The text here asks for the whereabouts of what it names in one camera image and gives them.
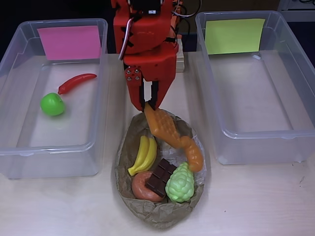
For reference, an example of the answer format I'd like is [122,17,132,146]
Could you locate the black base cable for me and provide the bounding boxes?
[172,0,203,35]

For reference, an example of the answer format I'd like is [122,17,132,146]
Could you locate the clear plastic bin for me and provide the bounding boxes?
[0,18,109,179]
[195,10,315,165]

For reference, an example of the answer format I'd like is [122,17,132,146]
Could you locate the crumpled brown paper bag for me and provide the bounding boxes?
[113,109,211,231]

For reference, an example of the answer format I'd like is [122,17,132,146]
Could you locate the light green toy grapes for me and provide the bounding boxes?
[164,162,195,204]

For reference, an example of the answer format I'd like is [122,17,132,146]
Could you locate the orange toy waffle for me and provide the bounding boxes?
[144,102,184,148]

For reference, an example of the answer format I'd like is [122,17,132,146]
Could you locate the white background furniture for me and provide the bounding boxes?
[278,0,315,23]

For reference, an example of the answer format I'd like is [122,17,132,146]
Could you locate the pink paper label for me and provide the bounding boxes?
[36,25,102,61]

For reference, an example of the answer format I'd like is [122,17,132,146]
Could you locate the green toy apple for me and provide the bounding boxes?
[40,92,66,117]

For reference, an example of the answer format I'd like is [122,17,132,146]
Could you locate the red toy chili pepper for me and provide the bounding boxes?
[58,73,97,95]

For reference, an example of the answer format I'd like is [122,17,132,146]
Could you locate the orange toy croissant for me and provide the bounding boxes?
[182,136,204,173]

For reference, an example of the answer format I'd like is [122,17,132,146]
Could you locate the white red servo cable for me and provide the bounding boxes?
[119,17,135,60]

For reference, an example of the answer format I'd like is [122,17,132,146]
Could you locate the brown toy donut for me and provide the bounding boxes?
[131,171,166,203]

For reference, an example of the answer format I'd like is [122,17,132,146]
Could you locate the clear plastic film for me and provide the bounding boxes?
[159,132,206,187]

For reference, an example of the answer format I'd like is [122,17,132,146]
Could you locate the yellow toy banana bunch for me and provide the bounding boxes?
[127,135,158,177]

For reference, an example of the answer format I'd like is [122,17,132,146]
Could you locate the wooden base block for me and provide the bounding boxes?
[176,39,185,73]

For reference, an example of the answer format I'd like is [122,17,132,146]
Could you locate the yellow-green paper label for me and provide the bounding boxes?
[205,18,266,55]

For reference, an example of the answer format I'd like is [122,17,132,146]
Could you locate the brown toy chocolate bar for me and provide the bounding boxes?
[145,158,177,197]

